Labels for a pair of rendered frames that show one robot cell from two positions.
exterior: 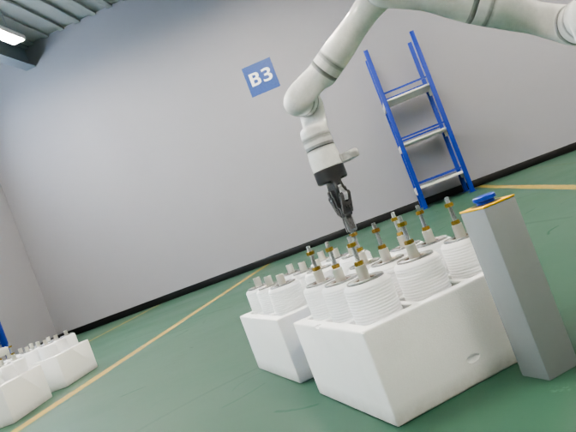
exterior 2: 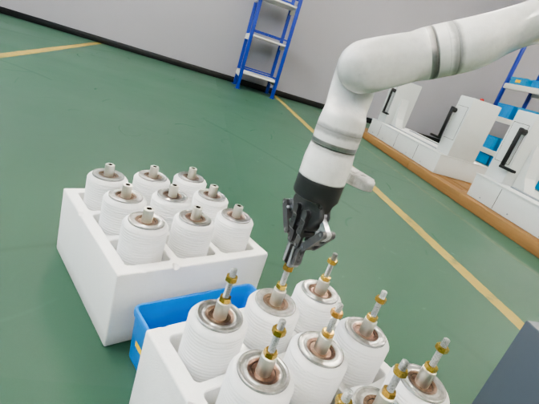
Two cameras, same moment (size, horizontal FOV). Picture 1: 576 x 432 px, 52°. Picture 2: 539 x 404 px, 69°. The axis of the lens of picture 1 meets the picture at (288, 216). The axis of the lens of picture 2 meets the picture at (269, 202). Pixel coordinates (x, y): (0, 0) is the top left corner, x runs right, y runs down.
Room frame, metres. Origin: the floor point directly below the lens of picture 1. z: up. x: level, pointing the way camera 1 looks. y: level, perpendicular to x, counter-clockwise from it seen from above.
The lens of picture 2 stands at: (0.90, 0.18, 0.65)
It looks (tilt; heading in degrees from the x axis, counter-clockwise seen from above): 20 degrees down; 335
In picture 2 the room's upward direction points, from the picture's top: 18 degrees clockwise
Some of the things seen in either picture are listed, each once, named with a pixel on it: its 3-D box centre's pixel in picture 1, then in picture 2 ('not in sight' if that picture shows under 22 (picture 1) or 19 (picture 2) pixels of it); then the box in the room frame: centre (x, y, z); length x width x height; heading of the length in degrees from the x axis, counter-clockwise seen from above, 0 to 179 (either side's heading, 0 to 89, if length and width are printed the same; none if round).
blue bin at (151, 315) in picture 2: not in sight; (204, 329); (1.55, -0.07, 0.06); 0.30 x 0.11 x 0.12; 110
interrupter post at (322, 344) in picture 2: (385, 255); (323, 342); (1.30, -0.17, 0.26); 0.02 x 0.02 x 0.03
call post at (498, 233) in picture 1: (519, 287); not in sight; (1.05, -0.34, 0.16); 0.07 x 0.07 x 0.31; 19
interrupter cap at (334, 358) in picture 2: (387, 261); (320, 349); (1.30, -0.17, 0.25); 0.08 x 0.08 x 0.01
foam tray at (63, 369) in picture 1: (48, 372); not in sight; (3.47, 1.63, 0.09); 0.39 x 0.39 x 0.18; 83
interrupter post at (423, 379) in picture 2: (459, 231); (425, 377); (1.23, -0.32, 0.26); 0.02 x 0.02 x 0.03
